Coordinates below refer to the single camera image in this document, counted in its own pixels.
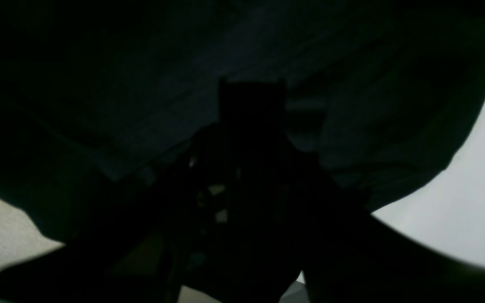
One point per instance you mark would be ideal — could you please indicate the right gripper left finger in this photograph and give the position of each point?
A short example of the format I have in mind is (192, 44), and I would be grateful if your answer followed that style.
(174, 233)

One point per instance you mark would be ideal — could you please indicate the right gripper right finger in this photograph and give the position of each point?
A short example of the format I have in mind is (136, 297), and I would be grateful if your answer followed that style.
(345, 254)

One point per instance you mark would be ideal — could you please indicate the black t-shirt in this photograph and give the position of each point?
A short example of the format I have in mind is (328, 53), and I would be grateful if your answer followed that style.
(98, 95)

